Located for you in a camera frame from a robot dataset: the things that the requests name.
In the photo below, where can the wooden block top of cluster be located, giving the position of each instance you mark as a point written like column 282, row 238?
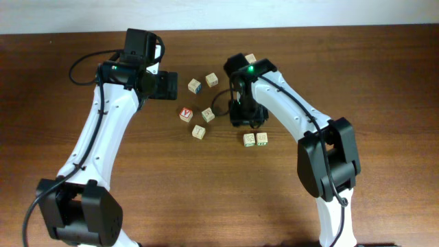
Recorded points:
column 250, row 58

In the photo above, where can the wooden block green trim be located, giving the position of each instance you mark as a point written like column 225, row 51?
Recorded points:
column 208, row 115

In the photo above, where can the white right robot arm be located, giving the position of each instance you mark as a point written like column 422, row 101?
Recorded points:
column 328, row 158

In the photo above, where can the wooden block letter J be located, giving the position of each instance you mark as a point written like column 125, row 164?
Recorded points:
column 198, row 132

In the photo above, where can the wooden block number 9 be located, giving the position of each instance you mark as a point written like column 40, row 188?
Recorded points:
column 249, row 139

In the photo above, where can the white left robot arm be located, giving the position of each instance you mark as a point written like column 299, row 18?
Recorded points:
column 77, row 206

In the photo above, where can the wooden block red E face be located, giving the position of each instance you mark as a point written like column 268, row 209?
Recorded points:
column 262, row 138

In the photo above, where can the wooden block red A face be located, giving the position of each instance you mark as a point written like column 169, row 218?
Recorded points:
column 186, row 114

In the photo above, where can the plain wooden letter block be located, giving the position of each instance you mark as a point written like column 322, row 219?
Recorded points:
column 211, row 79

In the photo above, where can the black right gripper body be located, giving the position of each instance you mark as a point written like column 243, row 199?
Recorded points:
column 247, row 112

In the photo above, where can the wooden block blue H face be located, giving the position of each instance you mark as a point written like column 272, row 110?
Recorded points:
column 194, row 86

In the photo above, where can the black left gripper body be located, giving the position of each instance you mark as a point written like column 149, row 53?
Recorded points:
column 164, row 89

